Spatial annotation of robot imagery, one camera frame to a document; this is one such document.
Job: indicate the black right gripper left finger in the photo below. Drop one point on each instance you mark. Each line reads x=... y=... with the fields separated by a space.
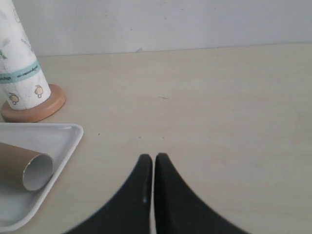
x=128 y=211

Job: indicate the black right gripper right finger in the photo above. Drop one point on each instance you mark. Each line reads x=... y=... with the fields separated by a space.
x=178 y=210

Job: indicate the brown cardboard tube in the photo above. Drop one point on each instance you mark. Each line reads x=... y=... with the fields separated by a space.
x=26 y=168

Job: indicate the printed white paper towel roll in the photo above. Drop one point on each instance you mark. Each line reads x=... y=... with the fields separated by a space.
x=21 y=77

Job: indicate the wooden paper towel holder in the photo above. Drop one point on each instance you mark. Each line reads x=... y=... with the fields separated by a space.
x=54 y=103

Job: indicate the white plastic tray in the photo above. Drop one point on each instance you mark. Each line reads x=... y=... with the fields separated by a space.
x=58 y=140

